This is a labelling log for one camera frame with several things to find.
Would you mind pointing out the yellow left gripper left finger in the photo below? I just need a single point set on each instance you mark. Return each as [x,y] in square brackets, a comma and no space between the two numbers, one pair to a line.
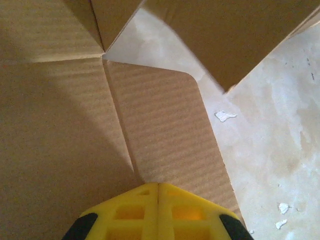
[130,215]

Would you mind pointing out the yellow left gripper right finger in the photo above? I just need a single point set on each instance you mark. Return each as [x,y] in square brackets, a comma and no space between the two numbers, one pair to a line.
[190,215]

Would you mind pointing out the brown cardboard box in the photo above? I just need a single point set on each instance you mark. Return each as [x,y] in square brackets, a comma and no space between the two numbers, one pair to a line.
[62,125]

